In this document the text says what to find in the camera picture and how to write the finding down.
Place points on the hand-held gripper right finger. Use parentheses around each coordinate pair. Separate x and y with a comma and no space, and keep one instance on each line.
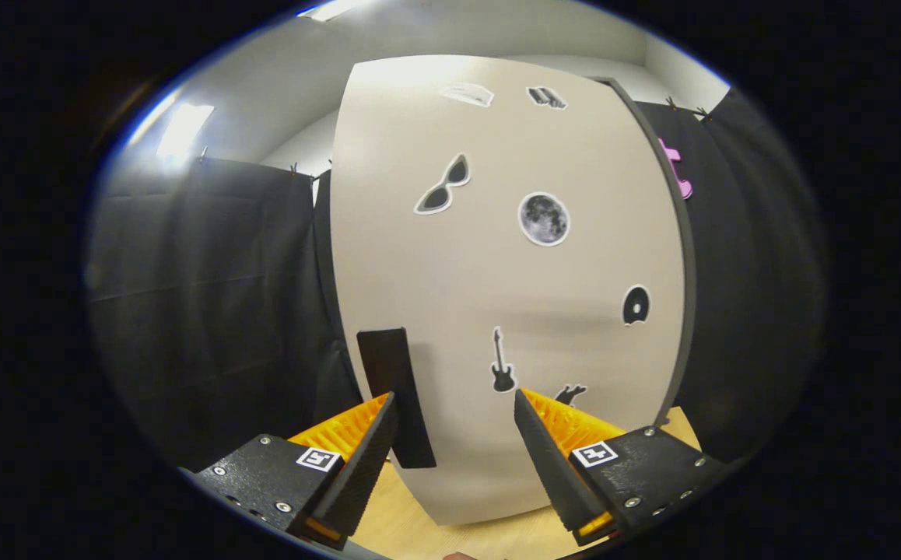
(552,474)

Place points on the dark grey shoe cabinet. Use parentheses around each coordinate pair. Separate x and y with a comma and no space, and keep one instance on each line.
(690,272)

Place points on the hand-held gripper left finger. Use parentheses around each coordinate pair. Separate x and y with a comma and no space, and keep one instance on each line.
(357,474)

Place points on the beige shoe cabinet door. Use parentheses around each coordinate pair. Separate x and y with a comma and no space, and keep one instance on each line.
(497,272)

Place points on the small ceiling light panel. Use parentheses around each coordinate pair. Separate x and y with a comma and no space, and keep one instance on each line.
(184,131)

